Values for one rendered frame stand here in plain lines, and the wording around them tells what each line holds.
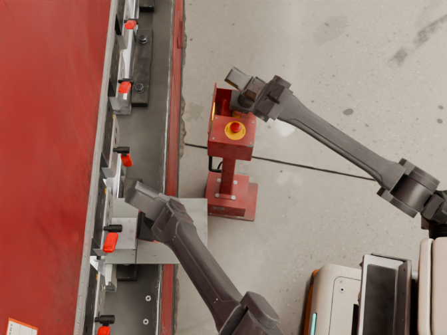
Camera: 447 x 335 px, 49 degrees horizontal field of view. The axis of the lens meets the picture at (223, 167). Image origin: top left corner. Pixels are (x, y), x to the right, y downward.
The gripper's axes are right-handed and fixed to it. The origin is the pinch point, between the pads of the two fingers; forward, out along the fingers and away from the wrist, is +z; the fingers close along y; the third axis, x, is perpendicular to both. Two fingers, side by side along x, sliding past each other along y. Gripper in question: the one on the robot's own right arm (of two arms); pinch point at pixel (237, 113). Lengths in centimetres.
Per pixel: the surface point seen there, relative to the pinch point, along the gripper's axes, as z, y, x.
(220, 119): -3.4, 6.5, 6.5
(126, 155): -33, 36, 41
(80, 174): -59, 44, 57
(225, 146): -2.0, 2.9, 15.3
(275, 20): 68, -34, -109
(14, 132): -89, 52, 65
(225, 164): 27.2, -5.5, 8.4
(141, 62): -7.8, 37.2, -4.8
